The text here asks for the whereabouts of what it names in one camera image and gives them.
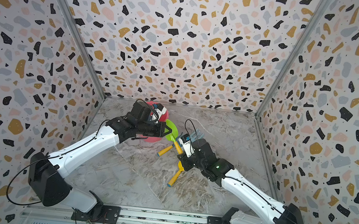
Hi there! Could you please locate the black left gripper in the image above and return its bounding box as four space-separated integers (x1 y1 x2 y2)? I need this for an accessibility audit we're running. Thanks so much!
136 118 174 139

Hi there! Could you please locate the green trowel orange handle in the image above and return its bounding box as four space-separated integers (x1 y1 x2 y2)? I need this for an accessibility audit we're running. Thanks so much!
166 119 183 155

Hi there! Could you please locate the light blue fork white handle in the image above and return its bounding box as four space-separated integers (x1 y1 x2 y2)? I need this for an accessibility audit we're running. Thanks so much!
190 128 204 141

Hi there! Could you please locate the yellow shovel yellow handle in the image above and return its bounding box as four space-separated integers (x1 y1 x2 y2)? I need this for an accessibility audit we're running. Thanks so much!
167 161 185 187

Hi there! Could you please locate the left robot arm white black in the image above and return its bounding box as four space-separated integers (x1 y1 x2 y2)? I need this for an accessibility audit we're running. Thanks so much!
28 100 171 219

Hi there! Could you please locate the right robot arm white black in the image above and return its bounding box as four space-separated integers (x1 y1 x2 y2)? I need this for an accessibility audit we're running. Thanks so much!
178 138 304 224

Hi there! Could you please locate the pink plastic bucket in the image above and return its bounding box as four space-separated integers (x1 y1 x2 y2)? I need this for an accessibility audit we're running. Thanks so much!
139 102 166 143

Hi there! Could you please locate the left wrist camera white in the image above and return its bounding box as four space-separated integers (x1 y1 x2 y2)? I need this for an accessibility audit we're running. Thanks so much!
151 102 169 122

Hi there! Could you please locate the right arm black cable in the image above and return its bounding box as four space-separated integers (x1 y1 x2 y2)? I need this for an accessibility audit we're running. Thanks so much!
182 118 201 141

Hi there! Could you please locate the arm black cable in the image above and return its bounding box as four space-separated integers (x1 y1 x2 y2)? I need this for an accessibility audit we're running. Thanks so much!
4 108 113 216
182 118 201 141

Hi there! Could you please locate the aluminium back wall rail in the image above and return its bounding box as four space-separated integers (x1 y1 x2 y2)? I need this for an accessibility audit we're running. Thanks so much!
105 94 256 117

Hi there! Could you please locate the small teal rake yellow handle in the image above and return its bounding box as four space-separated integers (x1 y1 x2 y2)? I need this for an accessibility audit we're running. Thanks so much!
158 133 183 156

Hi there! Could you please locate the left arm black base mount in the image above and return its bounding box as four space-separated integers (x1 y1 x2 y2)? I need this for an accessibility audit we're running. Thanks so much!
71 190 122 224

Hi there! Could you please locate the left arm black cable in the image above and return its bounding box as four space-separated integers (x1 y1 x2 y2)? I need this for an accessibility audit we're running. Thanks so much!
4 108 113 216

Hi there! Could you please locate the aluminium left corner post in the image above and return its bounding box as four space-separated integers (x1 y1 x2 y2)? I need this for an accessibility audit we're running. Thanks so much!
57 0 106 101

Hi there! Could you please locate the aluminium corner post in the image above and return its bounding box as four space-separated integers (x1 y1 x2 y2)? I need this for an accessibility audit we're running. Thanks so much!
57 0 106 101
254 0 331 119

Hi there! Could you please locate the aluminium right corner post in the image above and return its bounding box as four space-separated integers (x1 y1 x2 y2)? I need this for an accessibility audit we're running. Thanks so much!
254 0 331 119

